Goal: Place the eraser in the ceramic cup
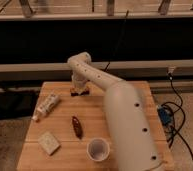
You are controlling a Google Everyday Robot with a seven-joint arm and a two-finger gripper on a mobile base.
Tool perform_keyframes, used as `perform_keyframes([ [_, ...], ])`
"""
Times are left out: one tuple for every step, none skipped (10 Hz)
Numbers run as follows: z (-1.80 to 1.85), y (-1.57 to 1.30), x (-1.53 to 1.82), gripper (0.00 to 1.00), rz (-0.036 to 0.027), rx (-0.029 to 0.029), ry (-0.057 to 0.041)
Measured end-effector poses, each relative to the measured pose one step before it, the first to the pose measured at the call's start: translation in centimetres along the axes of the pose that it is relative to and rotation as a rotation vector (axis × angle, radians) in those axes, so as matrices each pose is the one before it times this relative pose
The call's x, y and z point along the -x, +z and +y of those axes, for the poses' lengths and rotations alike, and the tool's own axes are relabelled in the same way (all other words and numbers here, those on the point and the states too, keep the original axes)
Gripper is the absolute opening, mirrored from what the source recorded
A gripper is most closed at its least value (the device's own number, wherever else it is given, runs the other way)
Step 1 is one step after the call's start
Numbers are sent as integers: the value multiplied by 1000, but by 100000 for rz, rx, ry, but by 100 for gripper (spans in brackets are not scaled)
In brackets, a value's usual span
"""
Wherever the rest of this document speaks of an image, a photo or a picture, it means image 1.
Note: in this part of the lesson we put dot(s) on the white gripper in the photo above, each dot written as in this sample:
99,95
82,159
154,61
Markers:
79,85

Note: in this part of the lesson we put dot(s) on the dark red eraser block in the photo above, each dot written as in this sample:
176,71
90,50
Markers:
80,92

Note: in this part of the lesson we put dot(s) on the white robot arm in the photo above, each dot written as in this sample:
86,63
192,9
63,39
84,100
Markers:
135,149

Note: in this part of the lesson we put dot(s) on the white toothpaste tube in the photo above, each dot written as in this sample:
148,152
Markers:
46,106

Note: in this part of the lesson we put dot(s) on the dark red oblong object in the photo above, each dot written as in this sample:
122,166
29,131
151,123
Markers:
77,127

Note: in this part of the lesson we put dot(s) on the beige rectangular sponge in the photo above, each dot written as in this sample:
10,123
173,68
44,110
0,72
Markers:
48,142

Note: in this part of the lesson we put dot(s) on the blue device on floor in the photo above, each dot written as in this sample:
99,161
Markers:
165,118

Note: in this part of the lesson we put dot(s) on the white wall outlet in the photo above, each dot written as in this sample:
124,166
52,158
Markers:
171,69

